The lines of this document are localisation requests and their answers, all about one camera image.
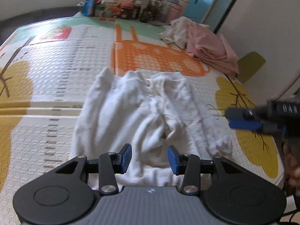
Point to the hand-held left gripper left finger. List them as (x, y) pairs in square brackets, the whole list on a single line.
[(126, 157)]

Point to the cream thermos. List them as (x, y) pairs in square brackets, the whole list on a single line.
[(184, 2)]

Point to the beige and white dress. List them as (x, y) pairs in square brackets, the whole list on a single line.
[(117, 112)]

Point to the crumpled white garment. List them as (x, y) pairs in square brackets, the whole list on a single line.
[(178, 30)]

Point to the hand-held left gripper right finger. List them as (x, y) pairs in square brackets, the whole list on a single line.
[(173, 159)]

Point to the blue-lid cup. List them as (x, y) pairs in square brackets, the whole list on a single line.
[(173, 0)]

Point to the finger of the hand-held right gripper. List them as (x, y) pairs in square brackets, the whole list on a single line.
[(241, 113), (246, 124)]

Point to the printed foam play mat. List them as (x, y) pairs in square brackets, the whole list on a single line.
[(58, 51)]

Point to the dark jam jar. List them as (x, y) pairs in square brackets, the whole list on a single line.
[(127, 13)]

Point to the pink canister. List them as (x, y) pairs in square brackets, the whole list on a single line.
[(175, 11)]

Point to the person's right hand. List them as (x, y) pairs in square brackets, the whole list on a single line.
[(291, 161)]

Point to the grey padded bed rail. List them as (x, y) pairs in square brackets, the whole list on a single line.
[(35, 14)]

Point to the blue snack can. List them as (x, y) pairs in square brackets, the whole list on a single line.
[(91, 2)]

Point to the blue door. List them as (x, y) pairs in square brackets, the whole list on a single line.
[(201, 2)]

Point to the pink folded cloth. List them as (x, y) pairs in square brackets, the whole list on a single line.
[(206, 44)]

